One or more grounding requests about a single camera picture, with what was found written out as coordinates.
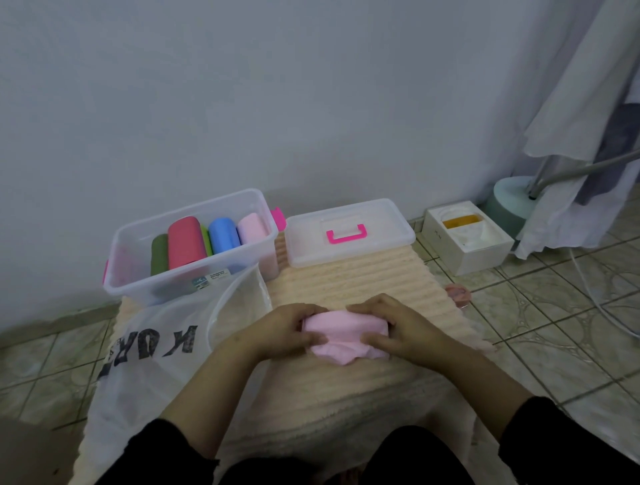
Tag person's right hand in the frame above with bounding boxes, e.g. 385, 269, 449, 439
345, 293, 454, 372

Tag person's left hand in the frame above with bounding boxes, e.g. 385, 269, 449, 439
238, 303, 330, 362

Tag light pink cloth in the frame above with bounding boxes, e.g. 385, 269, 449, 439
301, 309, 392, 362

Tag person's right forearm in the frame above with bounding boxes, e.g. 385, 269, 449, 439
424, 334, 534, 441

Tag person's left forearm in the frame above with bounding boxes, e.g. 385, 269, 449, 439
160, 336, 267, 458

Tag cream ribbed mat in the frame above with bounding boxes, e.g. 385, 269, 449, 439
70, 235, 518, 485

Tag small pink round object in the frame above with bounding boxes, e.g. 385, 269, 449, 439
444, 283, 473, 306

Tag person's black trousers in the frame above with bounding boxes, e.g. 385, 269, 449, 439
217, 425, 476, 485

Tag pale pink rolled cloth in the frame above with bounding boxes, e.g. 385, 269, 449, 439
236, 213, 271, 246

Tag white cardboard box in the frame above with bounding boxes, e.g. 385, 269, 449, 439
421, 200, 515, 277

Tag blue rolled cloth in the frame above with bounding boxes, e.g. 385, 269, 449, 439
208, 217, 243, 255

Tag yellow object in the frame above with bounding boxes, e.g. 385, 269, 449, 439
442, 214, 484, 230

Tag coral red rolled cloth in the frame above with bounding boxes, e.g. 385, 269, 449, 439
167, 216, 208, 270

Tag white plastic bag black print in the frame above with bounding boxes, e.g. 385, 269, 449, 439
85, 264, 274, 470

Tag dark green rolled cloth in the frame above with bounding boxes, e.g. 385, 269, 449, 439
150, 234, 170, 276

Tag pale green round stand base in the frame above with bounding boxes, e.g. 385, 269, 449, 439
482, 176, 539, 242

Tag clear storage box pink latches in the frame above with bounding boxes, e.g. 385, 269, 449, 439
102, 188, 287, 307

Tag person's black left sleeve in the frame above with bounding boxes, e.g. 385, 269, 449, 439
95, 418, 221, 485

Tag person's black sleeve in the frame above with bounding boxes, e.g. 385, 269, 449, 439
95, 418, 221, 485
498, 396, 640, 485

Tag person's black right sleeve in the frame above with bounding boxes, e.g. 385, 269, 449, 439
498, 396, 640, 485

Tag grey hanging garment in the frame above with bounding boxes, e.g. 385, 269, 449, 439
574, 102, 640, 206

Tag white hanging cloth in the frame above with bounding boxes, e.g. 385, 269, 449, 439
515, 0, 640, 260

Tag clear lid pink handle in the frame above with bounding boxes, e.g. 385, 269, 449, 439
284, 198, 416, 269

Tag white cable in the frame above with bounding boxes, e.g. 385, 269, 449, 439
569, 248, 640, 339

